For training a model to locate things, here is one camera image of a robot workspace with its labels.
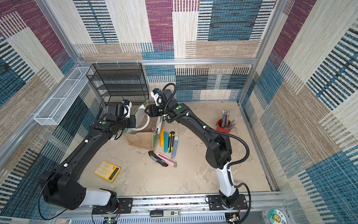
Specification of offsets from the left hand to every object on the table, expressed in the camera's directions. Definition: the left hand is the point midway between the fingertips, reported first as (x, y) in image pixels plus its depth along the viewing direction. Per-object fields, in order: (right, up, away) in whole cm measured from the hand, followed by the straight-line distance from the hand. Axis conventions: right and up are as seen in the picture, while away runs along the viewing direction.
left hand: (135, 118), depth 82 cm
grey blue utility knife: (+23, -19, +12) cm, 32 cm away
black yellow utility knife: (+20, -14, +15) cm, 29 cm away
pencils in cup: (+56, -2, +12) cm, 57 cm away
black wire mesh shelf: (-21, +29, +25) cm, 44 cm away
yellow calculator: (-17, -32, +3) cm, 36 cm away
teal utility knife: (+17, -13, +17) cm, 27 cm away
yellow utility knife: (+13, -14, +16) cm, 25 cm away
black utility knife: (+11, -25, +7) cm, 29 cm away
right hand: (+10, +4, 0) cm, 11 cm away
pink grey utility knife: (+18, -26, +6) cm, 32 cm away
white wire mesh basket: (-37, +3, -11) cm, 39 cm away
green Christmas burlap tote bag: (+8, -8, -7) cm, 13 cm away
